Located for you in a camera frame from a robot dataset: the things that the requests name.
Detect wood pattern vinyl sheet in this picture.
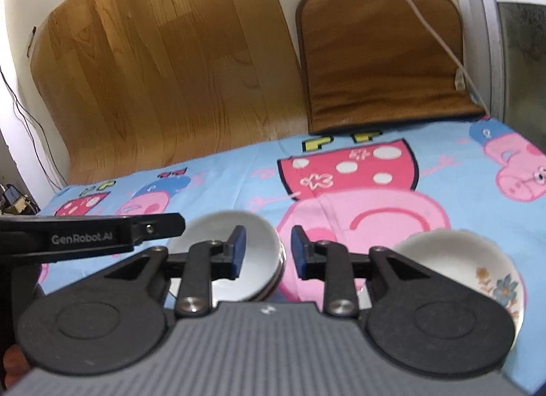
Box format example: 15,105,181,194
30,0,307,184

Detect clutter of routers and cables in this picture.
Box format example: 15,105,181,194
0,183,40,216

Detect wall cables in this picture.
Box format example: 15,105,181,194
0,64,65,192

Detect white power cable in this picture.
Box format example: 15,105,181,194
362,0,491,118

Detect white floral plate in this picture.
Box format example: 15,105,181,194
392,229,526,332

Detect small white bowl pink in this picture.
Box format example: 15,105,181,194
167,210,286,305

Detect brown cushion pad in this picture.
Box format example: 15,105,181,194
296,0,484,133

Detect frosted glass sliding door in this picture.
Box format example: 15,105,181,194
457,0,545,148

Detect blue Peppa Pig blanket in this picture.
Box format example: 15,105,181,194
43,118,545,392

